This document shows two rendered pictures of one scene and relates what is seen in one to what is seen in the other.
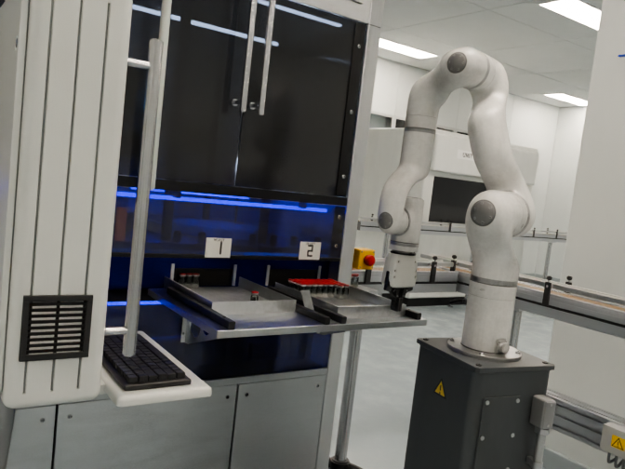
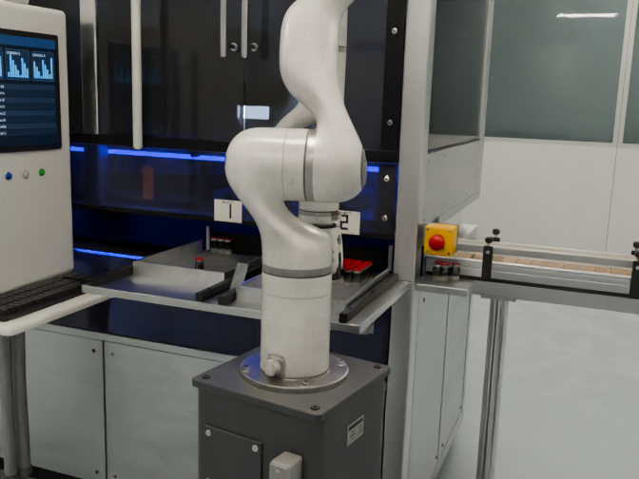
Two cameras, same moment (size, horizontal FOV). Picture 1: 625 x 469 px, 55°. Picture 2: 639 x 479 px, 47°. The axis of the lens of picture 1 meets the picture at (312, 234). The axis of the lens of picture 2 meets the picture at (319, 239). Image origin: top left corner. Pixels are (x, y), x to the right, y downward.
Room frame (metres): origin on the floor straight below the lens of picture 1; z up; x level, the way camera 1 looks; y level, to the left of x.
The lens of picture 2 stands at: (0.92, -1.51, 1.33)
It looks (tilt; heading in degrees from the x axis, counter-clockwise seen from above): 11 degrees down; 56
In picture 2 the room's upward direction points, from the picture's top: 2 degrees clockwise
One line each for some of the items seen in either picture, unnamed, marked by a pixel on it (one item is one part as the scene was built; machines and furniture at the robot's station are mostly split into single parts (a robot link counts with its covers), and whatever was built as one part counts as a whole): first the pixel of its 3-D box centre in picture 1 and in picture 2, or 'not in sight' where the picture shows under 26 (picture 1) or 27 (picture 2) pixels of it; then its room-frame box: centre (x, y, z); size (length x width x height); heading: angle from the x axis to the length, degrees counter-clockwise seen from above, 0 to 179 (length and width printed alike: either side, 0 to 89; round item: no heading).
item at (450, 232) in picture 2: (361, 258); (440, 239); (2.19, -0.19, 1.00); 0.08 x 0.07 x 0.07; 35
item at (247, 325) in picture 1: (287, 306); (257, 283); (1.79, 0.05, 0.87); 0.70 x 0.48 x 0.02; 125
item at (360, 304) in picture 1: (338, 298); (317, 283); (1.87, -0.10, 0.90); 0.34 x 0.26 x 0.04; 35
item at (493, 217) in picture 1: (494, 236); (280, 199); (1.55, -0.46, 1.16); 0.19 x 0.12 x 0.24; 139
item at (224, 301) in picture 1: (227, 293); (211, 260); (1.75, 0.23, 0.90); 0.34 x 0.26 x 0.04; 35
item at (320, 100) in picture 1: (303, 100); (322, 28); (1.98, 0.08, 1.51); 0.43 x 0.01 x 0.59; 125
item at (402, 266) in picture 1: (401, 267); (317, 245); (1.76, -0.27, 1.03); 0.10 x 0.08 x 0.11; 125
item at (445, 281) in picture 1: (391, 271); (560, 269); (2.47, -0.34, 0.92); 0.69 x 0.16 x 0.16; 125
